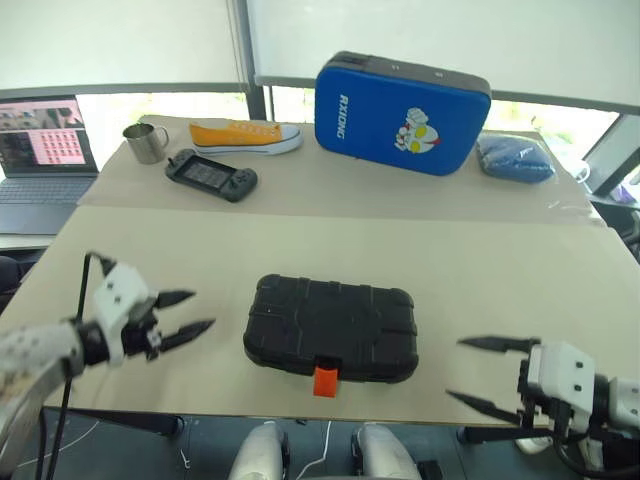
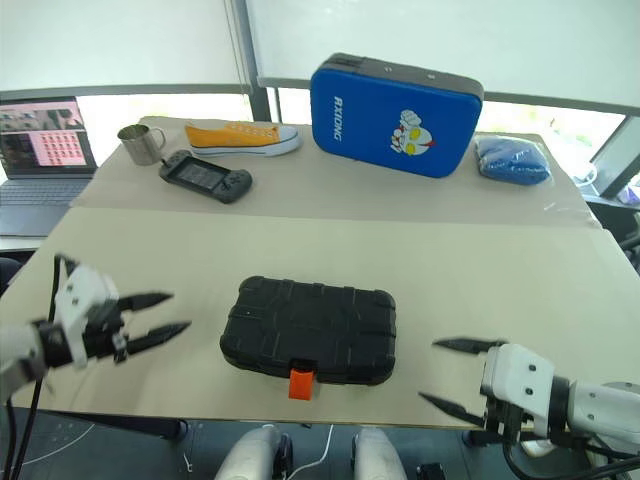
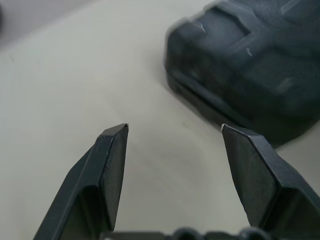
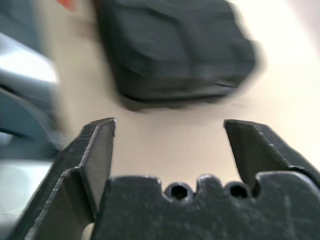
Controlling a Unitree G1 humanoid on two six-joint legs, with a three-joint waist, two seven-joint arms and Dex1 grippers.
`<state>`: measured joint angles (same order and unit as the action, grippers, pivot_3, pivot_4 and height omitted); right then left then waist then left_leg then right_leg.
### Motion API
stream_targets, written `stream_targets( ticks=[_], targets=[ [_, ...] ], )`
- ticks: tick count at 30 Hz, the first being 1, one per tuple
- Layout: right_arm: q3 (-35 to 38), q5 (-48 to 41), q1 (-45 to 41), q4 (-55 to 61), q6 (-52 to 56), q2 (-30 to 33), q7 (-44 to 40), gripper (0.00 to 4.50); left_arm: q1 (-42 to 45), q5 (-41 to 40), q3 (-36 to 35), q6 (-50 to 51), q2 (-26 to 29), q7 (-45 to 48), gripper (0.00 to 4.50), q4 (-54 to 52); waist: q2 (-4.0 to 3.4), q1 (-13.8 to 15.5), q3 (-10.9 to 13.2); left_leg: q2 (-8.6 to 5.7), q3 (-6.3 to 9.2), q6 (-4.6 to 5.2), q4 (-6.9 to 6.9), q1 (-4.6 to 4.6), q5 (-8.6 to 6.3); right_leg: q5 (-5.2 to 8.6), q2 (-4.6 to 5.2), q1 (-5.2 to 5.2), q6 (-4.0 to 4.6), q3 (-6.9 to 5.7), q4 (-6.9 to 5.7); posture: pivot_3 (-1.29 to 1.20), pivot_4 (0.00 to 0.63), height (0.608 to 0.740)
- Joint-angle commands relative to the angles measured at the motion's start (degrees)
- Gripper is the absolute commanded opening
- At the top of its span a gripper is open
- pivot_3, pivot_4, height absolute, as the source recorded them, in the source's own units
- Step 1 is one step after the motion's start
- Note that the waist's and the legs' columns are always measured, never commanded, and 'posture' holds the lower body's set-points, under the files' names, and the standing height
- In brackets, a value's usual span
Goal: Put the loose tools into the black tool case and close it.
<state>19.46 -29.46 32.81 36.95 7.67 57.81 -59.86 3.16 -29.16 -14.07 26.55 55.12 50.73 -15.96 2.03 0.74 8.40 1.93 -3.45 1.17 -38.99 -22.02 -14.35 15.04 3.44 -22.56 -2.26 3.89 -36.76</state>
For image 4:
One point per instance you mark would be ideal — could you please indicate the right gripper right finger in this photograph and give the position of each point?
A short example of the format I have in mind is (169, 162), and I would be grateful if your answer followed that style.
(255, 150)

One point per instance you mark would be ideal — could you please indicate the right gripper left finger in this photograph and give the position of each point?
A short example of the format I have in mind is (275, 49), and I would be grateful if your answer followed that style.
(75, 160)

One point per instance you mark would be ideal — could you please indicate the black plastic tool case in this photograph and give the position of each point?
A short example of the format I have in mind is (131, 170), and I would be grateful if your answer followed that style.
(170, 50)

